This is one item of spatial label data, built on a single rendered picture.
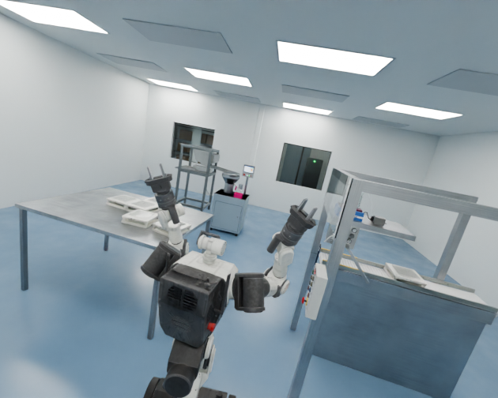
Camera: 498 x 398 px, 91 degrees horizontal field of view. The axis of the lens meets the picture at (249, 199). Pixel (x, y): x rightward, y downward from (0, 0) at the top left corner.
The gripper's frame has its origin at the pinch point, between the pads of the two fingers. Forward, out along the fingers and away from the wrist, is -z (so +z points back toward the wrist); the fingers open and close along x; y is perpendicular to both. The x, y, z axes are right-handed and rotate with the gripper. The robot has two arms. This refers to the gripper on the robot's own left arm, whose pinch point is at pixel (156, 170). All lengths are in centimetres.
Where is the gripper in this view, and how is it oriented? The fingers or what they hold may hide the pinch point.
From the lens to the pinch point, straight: 122.2
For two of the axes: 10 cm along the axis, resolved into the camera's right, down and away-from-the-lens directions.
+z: 1.6, 8.9, 4.4
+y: 2.4, 3.9, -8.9
